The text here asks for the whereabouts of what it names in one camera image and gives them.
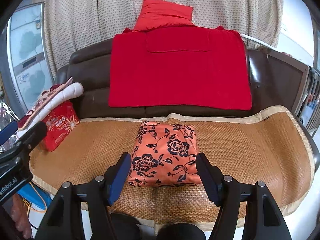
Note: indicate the red blanket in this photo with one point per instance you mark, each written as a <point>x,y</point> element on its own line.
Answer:
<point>175,75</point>

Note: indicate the white folded quilt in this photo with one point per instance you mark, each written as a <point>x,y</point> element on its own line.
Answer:
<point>72,90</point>

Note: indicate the beige dotted curtain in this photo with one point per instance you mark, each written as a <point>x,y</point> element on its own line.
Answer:
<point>100,17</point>

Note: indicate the clear plastic sheet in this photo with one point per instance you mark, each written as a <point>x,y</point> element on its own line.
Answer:
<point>7,112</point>

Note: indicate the orange floral garment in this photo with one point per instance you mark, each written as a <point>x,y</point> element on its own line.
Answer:
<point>162,152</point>

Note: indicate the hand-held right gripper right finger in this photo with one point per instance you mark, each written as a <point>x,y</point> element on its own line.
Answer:
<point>208,180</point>

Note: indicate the person's left hand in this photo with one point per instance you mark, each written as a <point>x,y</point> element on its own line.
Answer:
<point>20,217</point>

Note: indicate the woven straw seat mat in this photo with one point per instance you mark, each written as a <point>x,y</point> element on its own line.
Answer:
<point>250,160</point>

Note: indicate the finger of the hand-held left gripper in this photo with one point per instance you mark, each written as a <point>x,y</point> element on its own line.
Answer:
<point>8,131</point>
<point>32,133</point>

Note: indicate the maroon floral folded blanket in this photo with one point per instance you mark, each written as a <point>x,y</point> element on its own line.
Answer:
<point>47,97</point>

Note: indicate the brown leather sofa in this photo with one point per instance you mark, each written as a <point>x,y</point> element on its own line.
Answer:
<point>92,80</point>

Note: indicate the standing air conditioner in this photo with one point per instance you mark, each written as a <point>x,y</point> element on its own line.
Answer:
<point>27,55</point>

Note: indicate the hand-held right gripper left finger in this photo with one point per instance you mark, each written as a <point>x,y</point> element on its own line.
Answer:
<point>120,180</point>

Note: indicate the person's right leg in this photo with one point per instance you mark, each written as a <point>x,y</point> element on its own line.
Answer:
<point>180,231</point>

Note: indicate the red gift box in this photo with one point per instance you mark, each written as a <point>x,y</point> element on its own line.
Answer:
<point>60,127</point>

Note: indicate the red pillow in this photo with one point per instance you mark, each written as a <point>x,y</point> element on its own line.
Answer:
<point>162,15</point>

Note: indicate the grey slatted rack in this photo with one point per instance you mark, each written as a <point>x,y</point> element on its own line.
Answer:
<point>312,97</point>

